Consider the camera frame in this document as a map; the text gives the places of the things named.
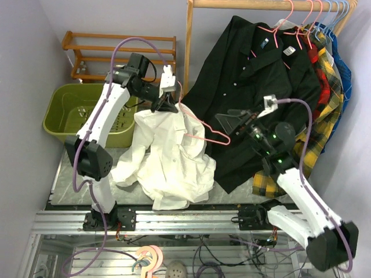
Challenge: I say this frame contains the peach plastic hangers pile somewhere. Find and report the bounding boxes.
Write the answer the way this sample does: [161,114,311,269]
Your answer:
[132,245,163,278]

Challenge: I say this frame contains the black shirt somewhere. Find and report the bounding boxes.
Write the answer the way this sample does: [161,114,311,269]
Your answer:
[277,28,321,134]
[183,16,292,193]

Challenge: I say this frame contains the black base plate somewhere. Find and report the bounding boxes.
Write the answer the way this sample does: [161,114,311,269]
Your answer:
[82,207,137,231]
[231,204,273,231]

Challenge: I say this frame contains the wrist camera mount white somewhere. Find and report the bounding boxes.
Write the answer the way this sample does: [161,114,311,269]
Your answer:
[159,65,176,97]
[257,94,278,118]

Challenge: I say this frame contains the grey perforated shoe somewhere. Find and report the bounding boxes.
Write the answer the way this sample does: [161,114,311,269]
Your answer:
[165,260,188,278]

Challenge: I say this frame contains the pink hanger of black shirt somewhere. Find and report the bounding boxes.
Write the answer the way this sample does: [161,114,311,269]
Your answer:
[249,0,294,70]

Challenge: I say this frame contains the aluminium rail base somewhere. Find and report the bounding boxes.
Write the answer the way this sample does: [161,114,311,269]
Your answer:
[31,204,272,235]

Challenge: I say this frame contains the wooden shoe rack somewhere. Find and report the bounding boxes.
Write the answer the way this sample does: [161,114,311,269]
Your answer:
[61,31,177,83]

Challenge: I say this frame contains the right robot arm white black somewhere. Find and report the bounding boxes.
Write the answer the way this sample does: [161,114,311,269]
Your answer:
[215,110,359,272]

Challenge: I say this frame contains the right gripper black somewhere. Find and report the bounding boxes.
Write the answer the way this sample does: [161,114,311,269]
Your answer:
[216,105,274,155]

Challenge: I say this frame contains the red plaid shirt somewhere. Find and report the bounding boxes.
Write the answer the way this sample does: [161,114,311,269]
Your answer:
[299,35,330,120]

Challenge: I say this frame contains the blue shirt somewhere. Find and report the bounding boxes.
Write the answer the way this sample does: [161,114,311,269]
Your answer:
[317,30,352,140]

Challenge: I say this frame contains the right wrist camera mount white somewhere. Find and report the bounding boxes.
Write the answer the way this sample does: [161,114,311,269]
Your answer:
[257,94,278,118]

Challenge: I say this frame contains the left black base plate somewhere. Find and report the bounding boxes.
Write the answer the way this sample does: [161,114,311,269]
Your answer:
[82,207,137,231]

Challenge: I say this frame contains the white shirt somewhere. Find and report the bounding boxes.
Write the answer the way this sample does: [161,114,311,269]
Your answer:
[110,104,216,210]

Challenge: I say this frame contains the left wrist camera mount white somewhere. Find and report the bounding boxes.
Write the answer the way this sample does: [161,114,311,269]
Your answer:
[159,65,176,97]

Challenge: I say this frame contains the green plastic laundry basket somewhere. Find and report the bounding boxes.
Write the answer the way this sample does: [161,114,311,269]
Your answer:
[43,83,139,148]

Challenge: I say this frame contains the blue hanger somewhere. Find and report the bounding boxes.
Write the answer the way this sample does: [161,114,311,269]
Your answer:
[328,1,350,32]
[314,0,332,46]
[324,1,343,26]

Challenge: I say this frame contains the black shirt front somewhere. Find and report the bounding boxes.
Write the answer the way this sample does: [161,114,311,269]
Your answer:
[183,16,292,193]

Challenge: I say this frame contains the pink wire hanger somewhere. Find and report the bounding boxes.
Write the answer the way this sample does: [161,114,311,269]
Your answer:
[176,81,231,145]

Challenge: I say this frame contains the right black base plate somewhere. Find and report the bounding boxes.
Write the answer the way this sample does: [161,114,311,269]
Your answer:
[231,204,273,231]

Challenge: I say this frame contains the wooden clothes rack frame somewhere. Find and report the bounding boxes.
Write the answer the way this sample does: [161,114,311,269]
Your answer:
[183,0,358,93]

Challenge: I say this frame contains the black shirt behind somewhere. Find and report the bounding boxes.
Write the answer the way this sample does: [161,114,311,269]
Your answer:
[277,28,321,134]

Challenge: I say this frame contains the yellow plaid shirt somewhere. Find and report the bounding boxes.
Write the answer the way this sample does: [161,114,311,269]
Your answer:
[252,31,345,198]

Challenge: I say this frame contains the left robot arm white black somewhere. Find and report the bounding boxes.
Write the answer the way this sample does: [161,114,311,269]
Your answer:
[64,53,178,230]

